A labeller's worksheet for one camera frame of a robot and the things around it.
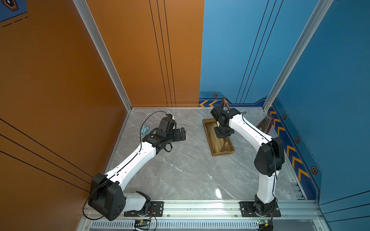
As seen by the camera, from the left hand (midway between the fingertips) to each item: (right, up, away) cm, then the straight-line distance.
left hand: (179, 130), depth 83 cm
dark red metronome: (+56, +4, +10) cm, 57 cm away
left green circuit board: (-17, -45, -11) cm, 50 cm away
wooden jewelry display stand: (+25, -12, +14) cm, 31 cm away
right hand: (+26, -3, +6) cm, 27 cm away
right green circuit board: (+43, -46, -10) cm, 63 cm away
